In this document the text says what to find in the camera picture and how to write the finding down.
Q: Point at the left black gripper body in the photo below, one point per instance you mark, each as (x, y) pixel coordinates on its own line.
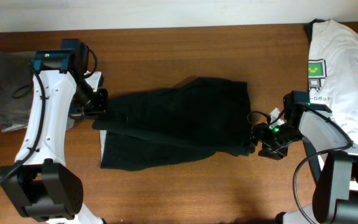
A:
(87, 103)

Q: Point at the black shorts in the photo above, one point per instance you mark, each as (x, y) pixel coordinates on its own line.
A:
(176, 125)

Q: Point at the dark garment under t-shirt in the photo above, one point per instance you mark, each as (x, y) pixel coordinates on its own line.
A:
(308, 28)

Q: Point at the white printed t-shirt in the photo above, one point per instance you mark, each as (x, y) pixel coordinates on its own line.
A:
(333, 72)

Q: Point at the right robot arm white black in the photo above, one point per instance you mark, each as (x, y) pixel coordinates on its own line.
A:
(332, 153)

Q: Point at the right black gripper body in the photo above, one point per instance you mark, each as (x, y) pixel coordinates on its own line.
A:
(275, 141)

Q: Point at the grey folded garment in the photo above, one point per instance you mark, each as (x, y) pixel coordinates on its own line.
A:
(16, 93)

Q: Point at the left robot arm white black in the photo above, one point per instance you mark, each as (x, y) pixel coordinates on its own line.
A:
(39, 185)

